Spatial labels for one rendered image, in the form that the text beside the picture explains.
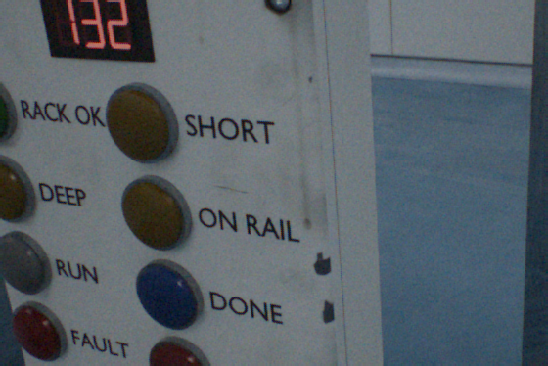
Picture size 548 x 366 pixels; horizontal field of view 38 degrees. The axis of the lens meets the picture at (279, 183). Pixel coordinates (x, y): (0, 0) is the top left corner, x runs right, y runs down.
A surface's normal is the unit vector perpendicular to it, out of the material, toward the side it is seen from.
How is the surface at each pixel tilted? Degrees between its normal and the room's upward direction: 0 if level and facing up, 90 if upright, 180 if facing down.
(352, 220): 90
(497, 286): 0
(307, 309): 90
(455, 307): 0
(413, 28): 90
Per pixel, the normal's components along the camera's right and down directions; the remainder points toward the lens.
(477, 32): -0.54, 0.36
